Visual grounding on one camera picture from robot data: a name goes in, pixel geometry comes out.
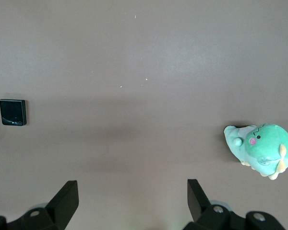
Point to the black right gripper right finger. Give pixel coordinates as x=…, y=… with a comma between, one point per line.
x=199, y=203

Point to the brown table cloth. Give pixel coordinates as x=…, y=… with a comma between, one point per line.
x=134, y=48

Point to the green dinosaur plush toy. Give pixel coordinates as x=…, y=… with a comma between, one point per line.
x=266, y=143

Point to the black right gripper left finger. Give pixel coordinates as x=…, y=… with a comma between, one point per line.
x=60, y=206

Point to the black flip phone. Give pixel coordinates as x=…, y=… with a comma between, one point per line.
x=13, y=111

